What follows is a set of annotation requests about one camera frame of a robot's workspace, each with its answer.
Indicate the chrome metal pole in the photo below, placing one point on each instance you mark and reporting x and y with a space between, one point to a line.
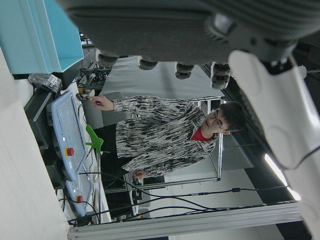
100 180

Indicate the teal plastic bin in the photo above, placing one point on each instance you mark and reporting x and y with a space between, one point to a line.
37 30

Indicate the person in patterned shirt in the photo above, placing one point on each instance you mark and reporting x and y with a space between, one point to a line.
162 130

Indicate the clear plastic parts bag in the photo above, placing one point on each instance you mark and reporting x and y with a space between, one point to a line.
46 81

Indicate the ceiling strip light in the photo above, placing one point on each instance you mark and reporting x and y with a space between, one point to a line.
276 166

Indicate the green plastic clamp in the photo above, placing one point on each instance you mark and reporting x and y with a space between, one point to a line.
93 140

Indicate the black ribbed electronics box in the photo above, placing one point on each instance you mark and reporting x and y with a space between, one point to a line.
37 107

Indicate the aluminium extrusion rail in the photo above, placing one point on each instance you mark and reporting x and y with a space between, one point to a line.
175 223

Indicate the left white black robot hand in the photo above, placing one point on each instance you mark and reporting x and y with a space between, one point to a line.
155 27

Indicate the large blue grey teach pendant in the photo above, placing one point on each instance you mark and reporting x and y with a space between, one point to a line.
67 125

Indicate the small blue grey teach pendant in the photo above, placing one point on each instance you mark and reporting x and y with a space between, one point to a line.
75 192

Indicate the silver metal frame rack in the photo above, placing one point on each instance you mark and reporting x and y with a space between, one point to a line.
219 160

